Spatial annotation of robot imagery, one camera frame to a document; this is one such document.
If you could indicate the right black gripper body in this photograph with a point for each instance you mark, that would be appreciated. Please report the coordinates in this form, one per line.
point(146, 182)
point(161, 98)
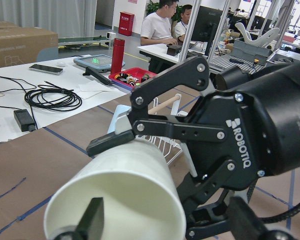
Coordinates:
point(261, 118)

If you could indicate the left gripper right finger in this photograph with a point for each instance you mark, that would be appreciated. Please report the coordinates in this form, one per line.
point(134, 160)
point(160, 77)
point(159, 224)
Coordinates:
point(243, 223)

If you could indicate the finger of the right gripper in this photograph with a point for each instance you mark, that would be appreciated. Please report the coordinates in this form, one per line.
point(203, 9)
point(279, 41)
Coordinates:
point(192, 73)
point(204, 221)

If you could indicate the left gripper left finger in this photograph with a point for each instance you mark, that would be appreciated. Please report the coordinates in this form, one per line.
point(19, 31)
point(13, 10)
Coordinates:
point(91, 225)

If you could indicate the white plastic cup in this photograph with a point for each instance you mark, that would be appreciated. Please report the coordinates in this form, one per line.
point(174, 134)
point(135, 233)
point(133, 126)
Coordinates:
point(140, 198)

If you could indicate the light blue plastic cup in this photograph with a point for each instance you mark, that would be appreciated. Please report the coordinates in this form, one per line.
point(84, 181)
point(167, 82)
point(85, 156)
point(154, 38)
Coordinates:
point(120, 122)

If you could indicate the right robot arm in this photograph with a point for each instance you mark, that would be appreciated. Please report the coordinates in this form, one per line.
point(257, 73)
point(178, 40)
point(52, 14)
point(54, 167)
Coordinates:
point(231, 137)

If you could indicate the black computer monitor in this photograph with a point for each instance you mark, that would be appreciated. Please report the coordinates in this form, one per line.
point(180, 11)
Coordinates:
point(206, 26)

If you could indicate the seated person white shirt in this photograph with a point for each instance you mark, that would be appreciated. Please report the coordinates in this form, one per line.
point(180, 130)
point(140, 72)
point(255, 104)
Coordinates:
point(156, 27)

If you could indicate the red parts bin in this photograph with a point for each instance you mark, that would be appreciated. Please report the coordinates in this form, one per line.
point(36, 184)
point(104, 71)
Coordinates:
point(131, 77)

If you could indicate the red thermos bottle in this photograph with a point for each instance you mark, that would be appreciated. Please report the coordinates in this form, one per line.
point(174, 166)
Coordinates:
point(117, 55)

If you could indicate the teach pendant tablet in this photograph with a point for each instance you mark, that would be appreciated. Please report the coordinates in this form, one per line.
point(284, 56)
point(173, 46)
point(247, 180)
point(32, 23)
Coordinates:
point(102, 63)

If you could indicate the black hand tool bar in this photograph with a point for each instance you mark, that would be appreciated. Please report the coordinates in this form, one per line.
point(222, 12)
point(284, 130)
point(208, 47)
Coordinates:
point(89, 71)

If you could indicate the black power adapter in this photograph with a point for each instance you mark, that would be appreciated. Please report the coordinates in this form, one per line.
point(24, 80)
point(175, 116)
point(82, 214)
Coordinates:
point(24, 120)

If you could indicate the smartphone on table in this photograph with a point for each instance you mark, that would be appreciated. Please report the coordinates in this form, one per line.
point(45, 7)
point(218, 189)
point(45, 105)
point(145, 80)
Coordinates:
point(46, 69)

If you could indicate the cardboard box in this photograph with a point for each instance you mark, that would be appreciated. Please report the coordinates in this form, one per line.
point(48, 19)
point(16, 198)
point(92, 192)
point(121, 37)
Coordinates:
point(22, 45)

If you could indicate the white wire cup rack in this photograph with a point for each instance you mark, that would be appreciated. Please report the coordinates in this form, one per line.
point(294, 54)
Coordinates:
point(173, 127)

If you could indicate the aluminium frame post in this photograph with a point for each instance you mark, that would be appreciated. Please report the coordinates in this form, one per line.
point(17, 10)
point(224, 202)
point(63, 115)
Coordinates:
point(191, 24)

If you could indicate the red wall cabinet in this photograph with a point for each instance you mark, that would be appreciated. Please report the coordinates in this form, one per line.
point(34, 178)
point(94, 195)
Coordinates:
point(126, 21)

